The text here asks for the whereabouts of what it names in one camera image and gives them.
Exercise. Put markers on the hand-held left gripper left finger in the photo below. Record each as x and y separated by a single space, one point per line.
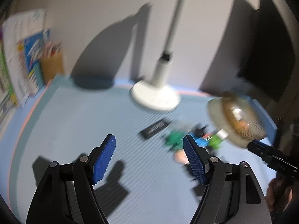
104 159

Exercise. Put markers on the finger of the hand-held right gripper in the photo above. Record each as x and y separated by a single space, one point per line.
258 147

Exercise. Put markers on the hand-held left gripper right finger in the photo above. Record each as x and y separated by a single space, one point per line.
195 162

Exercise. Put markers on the ribbed amber glass bowl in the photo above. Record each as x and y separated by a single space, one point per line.
236 119

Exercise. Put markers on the person's right hand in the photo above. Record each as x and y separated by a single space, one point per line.
274 192

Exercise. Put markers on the light green small object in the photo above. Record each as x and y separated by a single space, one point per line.
216 141

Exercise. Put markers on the dark green small object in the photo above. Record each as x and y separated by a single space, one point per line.
175 140

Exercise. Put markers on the black animal figurine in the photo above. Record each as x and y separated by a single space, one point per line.
199 128

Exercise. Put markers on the blue quilted mat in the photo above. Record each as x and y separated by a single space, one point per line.
81 121

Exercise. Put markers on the black lighter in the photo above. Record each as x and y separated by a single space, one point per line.
155 128

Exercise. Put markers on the dark flat panel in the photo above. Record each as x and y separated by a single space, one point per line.
266 51

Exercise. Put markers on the white desk lamp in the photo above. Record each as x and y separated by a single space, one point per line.
163 70

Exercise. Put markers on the brown cardboard box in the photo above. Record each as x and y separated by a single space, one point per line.
52 67

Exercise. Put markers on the blue picture book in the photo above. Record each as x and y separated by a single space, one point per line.
35 51

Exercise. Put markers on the green picture book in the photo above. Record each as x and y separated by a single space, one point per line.
4 74

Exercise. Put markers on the upright books and papers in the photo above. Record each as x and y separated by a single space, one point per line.
16 28

